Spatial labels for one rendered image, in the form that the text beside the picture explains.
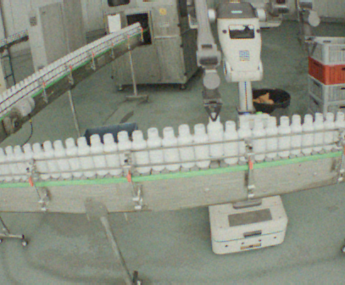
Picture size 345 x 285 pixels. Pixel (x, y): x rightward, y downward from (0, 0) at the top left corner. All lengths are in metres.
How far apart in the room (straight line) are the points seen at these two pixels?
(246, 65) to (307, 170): 0.70
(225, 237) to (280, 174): 0.84
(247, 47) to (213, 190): 0.80
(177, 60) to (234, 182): 3.71
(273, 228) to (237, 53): 1.12
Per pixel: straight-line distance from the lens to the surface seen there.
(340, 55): 3.41
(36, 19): 7.13
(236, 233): 2.11
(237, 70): 1.81
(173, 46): 4.88
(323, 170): 1.48
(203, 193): 1.37
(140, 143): 1.29
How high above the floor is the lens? 1.72
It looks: 28 degrees down
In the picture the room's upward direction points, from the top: 8 degrees counter-clockwise
